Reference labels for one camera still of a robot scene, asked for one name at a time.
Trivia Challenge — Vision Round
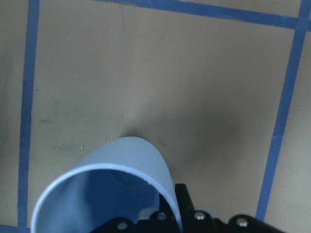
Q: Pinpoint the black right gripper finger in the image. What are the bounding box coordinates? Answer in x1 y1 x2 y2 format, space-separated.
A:
175 183 194 220

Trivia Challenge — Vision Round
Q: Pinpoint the blue cup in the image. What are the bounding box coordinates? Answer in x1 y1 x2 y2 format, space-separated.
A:
31 136 182 233

